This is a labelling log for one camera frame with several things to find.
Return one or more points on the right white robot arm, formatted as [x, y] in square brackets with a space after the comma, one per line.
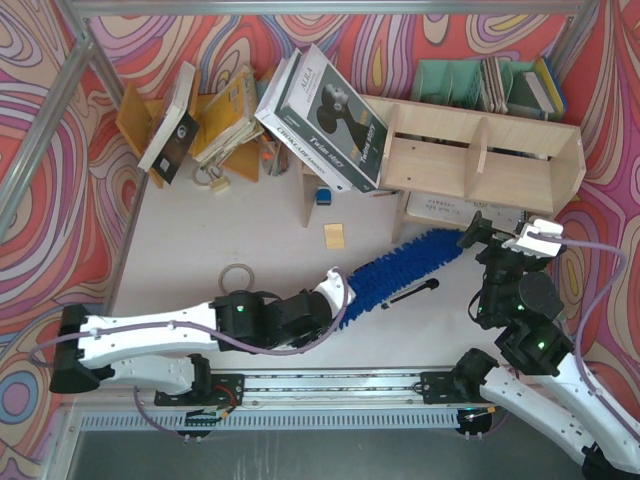
[520, 298]

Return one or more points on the spiral notebook with drawings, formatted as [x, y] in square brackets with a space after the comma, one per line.
[460, 212]

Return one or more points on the black white Twins story book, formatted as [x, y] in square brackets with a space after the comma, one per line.
[321, 108]

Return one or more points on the clear tape roll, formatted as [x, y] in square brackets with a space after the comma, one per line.
[236, 276]

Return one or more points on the blue pencil sharpener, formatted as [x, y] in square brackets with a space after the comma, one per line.
[323, 197]

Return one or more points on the orange wooden book stand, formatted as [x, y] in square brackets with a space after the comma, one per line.
[134, 120]

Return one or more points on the black white paperback book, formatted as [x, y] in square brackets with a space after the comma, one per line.
[173, 128]

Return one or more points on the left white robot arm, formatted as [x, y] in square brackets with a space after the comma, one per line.
[166, 351]

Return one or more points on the white Cioklade book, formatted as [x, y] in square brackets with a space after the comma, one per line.
[266, 115]

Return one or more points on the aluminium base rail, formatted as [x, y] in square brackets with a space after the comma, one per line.
[320, 387]

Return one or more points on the blue microfiber duster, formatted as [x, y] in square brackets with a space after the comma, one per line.
[404, 269]

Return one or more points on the yellow sticky note pad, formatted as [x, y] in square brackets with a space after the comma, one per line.
[334, 236]

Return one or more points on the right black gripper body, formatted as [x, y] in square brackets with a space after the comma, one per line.
[486, 239]

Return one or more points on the blue grey book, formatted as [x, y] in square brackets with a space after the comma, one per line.
[545, 81]

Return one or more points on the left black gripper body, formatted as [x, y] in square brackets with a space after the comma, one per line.
[320, 305]

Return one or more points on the yellow worn book stack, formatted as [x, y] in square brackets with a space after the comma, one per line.
[226, 119]

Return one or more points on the pencil cup with pencils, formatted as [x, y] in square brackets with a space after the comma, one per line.
[274, 158]

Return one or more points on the green plastic desk organizer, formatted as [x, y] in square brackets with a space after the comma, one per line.
[492, 85]

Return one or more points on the light wooden bookshelf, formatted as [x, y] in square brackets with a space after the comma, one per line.
[532, 165]

